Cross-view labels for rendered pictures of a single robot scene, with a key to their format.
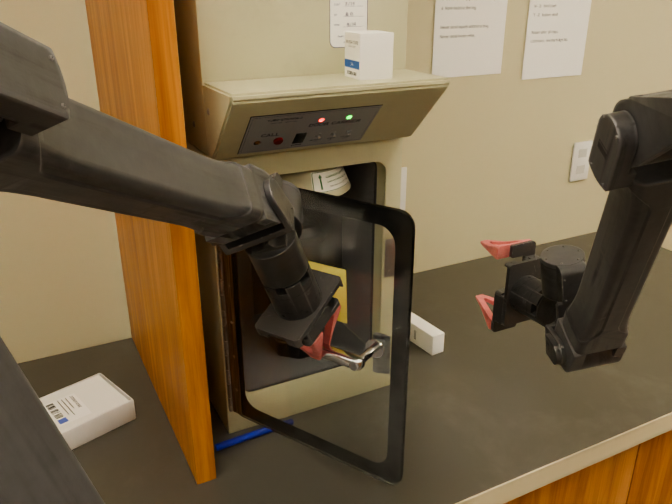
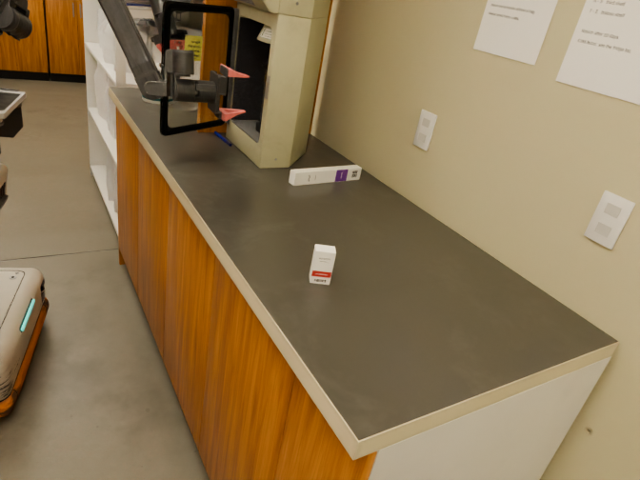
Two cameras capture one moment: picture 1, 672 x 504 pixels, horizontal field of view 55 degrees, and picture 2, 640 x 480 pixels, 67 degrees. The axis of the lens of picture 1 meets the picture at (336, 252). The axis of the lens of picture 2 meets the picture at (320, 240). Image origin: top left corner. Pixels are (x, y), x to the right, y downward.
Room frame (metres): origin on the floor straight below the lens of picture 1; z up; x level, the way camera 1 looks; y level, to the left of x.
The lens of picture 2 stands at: (1.05, -1.65, 1.51)
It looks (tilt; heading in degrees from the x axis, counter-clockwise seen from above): 27 degrees down; 82
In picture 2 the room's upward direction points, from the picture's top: 11 degrees clockwise
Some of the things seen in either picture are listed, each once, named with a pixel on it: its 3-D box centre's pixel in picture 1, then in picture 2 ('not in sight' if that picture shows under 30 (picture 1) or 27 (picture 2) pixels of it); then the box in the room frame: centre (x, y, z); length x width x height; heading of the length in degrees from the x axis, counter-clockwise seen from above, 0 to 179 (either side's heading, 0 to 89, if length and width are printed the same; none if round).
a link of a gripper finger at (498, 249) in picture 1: (502, 259); (231, 80); (0.92, -0.26, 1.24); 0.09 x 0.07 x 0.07; 27
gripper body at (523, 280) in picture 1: (532, 297); (206, 91); (0.86, -0.29, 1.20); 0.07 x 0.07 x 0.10; 27
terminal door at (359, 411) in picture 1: (309, 330); (197, 70); (0.78, 0.04, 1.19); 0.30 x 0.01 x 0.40; 56
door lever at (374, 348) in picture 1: (341, 349); not in sight; (0.71, -0.01, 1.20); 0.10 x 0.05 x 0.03; 56
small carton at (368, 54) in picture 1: (368, 54); not in sight; (0.92, -0.04, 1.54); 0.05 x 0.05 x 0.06; 23
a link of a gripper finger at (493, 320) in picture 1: (498, 299); (230, 106); (0.92, -0.26, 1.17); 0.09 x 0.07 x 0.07; 27
